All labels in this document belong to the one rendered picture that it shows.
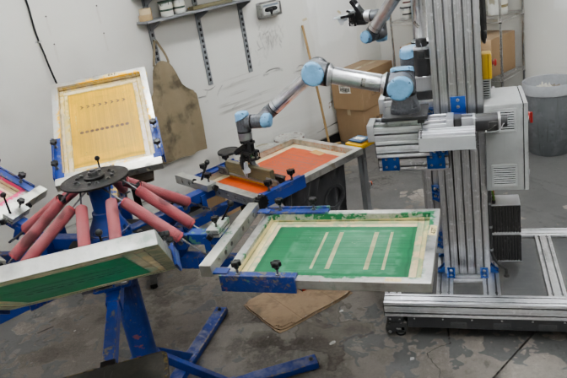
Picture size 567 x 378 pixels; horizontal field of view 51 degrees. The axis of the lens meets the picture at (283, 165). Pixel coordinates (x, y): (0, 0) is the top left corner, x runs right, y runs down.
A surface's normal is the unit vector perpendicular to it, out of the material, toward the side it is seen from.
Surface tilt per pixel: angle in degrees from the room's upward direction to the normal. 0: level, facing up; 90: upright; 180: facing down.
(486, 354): 0
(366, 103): 91
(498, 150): 90
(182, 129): 89
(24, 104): 90
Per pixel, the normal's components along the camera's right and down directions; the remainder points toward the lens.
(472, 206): -0.26, 0.37
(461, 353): -0.15, -0.93
